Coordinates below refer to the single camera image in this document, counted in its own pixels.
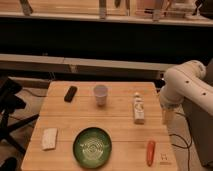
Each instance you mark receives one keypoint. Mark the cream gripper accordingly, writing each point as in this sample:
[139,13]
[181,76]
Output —
[167,116]

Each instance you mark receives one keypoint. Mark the white plastic bottle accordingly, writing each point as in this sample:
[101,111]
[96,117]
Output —
[138,109]

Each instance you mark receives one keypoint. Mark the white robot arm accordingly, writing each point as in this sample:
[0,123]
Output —
[185,81]

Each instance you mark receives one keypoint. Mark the green ceramic bowl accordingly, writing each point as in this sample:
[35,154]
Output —
[92,147]

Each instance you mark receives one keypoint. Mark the orange carrot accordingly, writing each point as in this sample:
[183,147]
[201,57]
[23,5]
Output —
[150,153]

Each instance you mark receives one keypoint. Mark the white paper cup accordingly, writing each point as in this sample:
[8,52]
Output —
[100,93]

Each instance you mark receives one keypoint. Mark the wooden table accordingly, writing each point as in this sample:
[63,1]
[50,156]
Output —
[129,140]

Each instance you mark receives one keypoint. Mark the black rectangular block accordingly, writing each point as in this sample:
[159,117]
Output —
[70,94]

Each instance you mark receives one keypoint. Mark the black office chair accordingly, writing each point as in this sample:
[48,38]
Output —
[9,102]

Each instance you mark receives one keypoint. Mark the long grey shelf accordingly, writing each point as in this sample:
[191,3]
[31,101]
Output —
[91,67]

